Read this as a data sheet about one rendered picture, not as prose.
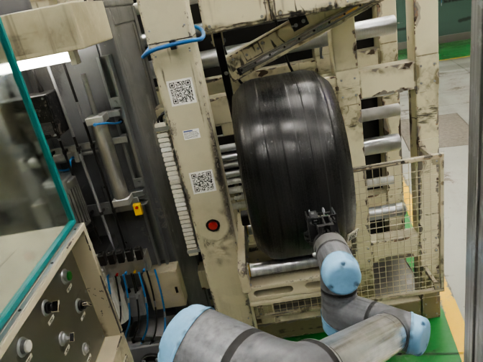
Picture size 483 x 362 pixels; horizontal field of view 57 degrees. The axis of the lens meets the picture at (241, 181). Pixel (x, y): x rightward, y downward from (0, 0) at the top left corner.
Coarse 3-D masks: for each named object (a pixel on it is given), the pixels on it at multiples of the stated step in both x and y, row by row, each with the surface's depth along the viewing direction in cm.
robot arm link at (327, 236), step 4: (320, 236) 99; (324, 236) 98; (328, 236) 97; (332, 236) 97; (336, 236) 97; (340, 236) 98; (316, 240) 100; (320, 240) 98; (324, 240) 97; (340, 240) 96; (344, 240) 99; (316, 244) 98; (320, 244) 96; (316, 248) 97
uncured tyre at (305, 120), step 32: (256, 96) 126; (288, 96) 124; (320, 96) 122; (256, 128) 120; (288, 128) 119; (320, 128) 118; (256, 160) 118; (288, 160) 117; (320, 160) 117; (256, 192) 120; (288, 192) 118; (320, 192) 118; (352, 192) 122; (256, 224) 126; (288, 224) 122; (352, 224) 129; (288, 256) 137
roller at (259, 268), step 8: (304, 256) 144; (312, 256) 144; (248, 264) 146; (256, 264) 145; (264, 264) 144; (272, 264) 144; (280, 264) 144; (288, 264) 144; (296, 264) 143; (304, 264) 143; (312, 264) 143; (256, 272) 144; (264, 272) 144; (272, 272) 144; (280, 272) 145
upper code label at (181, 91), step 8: (176, 80) 127; (184, 80) 127; (192, 80) 127; (168, 88) 128; (176, 88) 128; (184, 88) 128; (192, 88) 128; (176, 96) 129; (184, 96) 129; (192, 96) 129; (176, 104) 130; (184, 104) 130
